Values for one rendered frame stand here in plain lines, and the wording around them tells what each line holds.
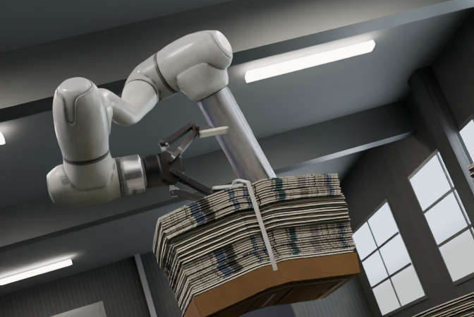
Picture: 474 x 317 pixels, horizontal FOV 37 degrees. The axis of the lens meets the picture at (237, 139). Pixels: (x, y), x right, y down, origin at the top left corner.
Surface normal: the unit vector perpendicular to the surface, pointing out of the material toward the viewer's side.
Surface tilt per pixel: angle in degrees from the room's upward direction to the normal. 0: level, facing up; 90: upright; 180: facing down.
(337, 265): 90
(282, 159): 90
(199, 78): 125
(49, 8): 180
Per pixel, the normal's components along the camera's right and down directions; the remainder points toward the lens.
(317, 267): 0.15, -0.37
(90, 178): 0.30, 0.36
